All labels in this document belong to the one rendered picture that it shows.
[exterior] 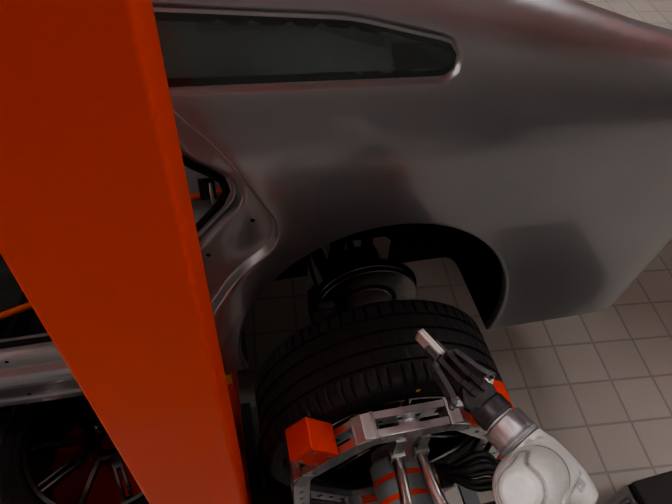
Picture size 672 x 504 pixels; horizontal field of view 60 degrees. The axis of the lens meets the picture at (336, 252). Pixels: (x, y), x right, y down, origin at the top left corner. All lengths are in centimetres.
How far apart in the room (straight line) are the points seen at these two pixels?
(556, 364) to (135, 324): 244
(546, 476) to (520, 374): 185
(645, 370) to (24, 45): 291
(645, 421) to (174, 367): 245
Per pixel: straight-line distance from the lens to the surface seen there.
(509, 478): 99
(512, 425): 118
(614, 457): 280
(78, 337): 69
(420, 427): 134
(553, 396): 283
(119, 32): 44
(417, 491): 150
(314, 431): 132
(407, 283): 179
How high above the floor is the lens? 232
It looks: 49 degrees down
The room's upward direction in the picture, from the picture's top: 4 degrees clockwise
